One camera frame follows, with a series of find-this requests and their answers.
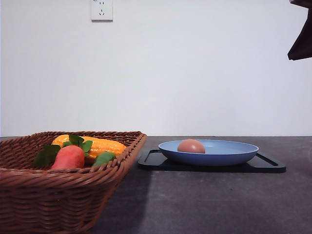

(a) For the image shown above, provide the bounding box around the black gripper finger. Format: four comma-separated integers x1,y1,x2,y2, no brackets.
287,0,312,60

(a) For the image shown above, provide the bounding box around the blue plate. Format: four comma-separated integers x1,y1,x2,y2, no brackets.
158,139,259,166

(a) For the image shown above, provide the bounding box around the brown egg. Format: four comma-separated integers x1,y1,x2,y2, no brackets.
177,139,205,154

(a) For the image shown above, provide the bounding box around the brown wicker basket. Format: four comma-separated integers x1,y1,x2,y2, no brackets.
0,131,147,234

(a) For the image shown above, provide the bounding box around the black tray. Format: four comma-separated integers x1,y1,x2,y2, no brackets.
138,149,286,174

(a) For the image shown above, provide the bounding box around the yellow toy corn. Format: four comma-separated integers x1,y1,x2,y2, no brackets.
53,135,126,158

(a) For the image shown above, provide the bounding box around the orange toy carrot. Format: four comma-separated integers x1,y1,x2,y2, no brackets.
34,135,93,169

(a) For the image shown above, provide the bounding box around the white wall socket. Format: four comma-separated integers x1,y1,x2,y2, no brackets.
90,0,114,23

